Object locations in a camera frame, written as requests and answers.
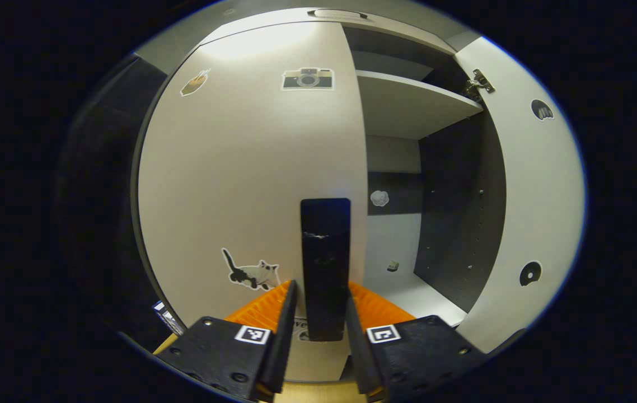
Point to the white shoe cabinet door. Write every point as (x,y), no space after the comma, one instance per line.
(240,168)
(531,184)

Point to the white double-door shoe cabinet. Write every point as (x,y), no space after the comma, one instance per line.
(458,212)

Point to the black backdrop cloth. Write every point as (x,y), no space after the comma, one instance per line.
(106,196)

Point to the white cabinet shelf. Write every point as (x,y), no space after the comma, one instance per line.
(408,106)

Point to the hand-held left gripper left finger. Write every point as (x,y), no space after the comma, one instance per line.
(285,341)

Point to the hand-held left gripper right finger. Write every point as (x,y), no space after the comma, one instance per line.
(359,347)

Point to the blue and white box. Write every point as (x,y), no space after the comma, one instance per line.
(168,320)

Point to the metal door hinge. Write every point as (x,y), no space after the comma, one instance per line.
(478,84)

